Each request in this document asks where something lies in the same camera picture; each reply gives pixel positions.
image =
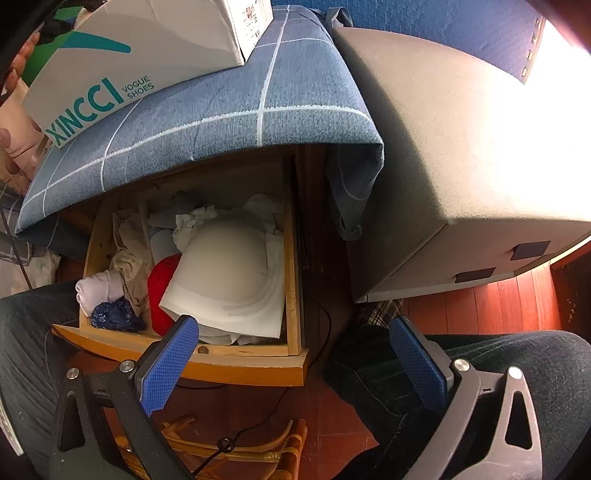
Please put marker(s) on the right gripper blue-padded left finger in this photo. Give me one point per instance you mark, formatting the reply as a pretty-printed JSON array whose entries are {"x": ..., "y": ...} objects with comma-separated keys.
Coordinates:
[{"x": 82, "y": 445}]

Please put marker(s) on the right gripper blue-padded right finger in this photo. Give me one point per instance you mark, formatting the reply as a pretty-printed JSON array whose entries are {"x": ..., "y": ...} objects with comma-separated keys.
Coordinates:
[{"x": 488, "y": 427}]

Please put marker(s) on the dark blue patterned underwear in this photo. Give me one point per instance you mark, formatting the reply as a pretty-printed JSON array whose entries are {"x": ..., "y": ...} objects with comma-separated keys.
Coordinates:
[{"x": 117, "y": 316}]

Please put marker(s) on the pale pink garment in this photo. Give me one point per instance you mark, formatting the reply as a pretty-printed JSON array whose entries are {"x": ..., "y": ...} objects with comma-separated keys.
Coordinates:
[{"x": 106, "y": 286}]

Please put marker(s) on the red underwear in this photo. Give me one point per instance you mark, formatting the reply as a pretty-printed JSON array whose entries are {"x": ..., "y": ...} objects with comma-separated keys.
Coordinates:
[{"x": 157, "y": 283}]

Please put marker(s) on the beige garment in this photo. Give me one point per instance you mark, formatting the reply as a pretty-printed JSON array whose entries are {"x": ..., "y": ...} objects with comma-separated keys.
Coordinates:
[{"x": 132, "y": 258}]

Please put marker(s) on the white padded bra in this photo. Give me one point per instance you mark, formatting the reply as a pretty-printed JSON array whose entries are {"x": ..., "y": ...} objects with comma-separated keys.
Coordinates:
[{"x": 230, "y": 277}]

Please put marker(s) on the plaid slipper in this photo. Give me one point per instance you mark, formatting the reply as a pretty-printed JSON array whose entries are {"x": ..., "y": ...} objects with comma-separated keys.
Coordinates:
[{"x": 382, "y": 313}]

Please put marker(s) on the grey fabric storage box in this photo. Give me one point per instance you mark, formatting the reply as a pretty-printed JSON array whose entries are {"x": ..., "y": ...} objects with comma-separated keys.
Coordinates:
[{"x": 479, "y": 182}]

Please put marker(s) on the blue checked cloth cover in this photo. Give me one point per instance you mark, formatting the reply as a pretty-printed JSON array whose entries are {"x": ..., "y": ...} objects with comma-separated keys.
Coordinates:
[{"x": 295, "y": 90}]

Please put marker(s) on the white XINCCI shoe box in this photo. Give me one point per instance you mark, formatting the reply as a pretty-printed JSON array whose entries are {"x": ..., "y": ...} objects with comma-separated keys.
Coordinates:
[{"x": 127, "y": 50}]

